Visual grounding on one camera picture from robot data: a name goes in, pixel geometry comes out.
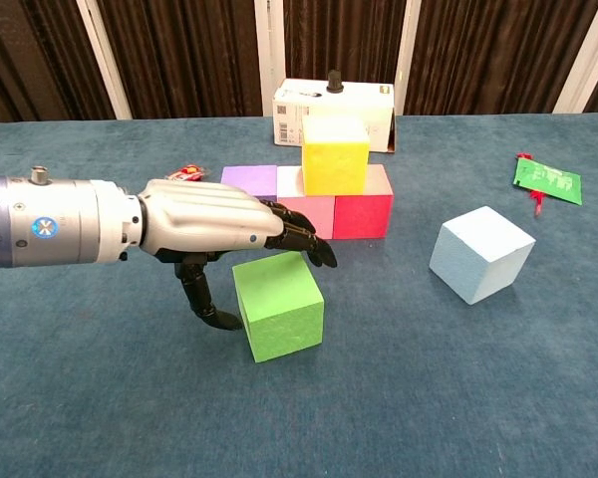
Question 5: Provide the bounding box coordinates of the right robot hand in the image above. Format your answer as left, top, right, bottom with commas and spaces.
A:
137, 177, 339, 333

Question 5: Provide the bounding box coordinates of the purple foam cube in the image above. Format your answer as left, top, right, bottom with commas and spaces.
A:
220, 164, 279, 203

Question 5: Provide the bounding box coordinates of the green foam cube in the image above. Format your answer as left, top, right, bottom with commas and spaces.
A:
231, 250, 326, 364

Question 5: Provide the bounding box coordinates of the yellow foam cube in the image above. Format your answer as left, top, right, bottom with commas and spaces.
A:
301, 115, 371, 196

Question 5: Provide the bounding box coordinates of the red foam cube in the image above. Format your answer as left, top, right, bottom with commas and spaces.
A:
332, 163, 395, 241

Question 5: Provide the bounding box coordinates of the light blue foam cube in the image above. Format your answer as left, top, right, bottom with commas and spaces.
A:
428, 205, 537, 306

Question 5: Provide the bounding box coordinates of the red candy wrapper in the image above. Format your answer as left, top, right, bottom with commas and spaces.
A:
164, 163, 213, 181

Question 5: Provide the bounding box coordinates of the pink foam cube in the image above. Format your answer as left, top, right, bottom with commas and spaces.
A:
276, 165, 336, 242

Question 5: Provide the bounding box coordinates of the white cardboard box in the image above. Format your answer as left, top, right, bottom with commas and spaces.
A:
272, 78, 397, 154

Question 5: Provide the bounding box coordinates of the teal felt table cover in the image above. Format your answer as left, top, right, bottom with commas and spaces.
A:
0, 113, 598, 478

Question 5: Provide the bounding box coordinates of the small red ribbon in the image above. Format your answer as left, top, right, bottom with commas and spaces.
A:
515, 152, 549, 218

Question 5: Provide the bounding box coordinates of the green sachet packet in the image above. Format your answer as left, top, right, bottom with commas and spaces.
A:
512, 156, 584, 206

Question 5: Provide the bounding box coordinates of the white frame post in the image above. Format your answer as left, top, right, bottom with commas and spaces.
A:
253, 0, 287, 119
394, 0, 423, 117
76, 0, 134, 120
552, 0, 598, 115

